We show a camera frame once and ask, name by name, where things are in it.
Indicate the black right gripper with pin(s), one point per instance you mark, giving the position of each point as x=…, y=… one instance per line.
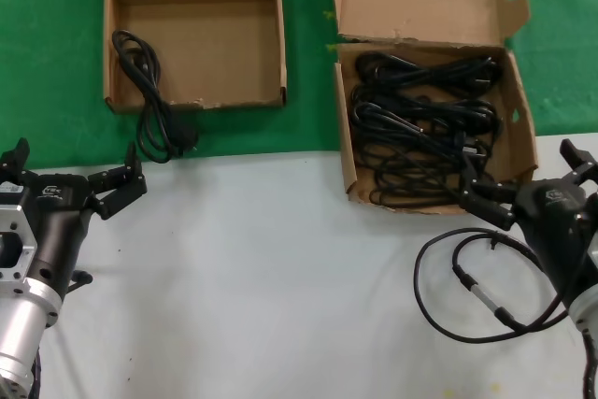
x=556, y=226

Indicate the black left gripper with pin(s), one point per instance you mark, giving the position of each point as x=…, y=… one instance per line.
x=61, y=226

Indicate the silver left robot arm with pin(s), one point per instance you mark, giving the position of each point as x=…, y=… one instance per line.
x=18, y=333

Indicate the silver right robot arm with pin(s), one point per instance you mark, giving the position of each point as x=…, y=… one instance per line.
x=589, y=312

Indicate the empty brown cardboard box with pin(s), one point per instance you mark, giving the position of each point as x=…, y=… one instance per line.
x=210, y=44

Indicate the green table mat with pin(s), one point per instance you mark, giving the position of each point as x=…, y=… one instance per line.
x=46, y=67

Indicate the silver left wrist bracket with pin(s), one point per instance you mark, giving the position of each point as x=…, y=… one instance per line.
x=14, y=223

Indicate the silver wrist bracket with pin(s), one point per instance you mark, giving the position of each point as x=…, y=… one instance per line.
x=595, y=249
x=14, y=223

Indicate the silver right wrist bracket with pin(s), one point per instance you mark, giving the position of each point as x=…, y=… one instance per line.
x=595, y=249

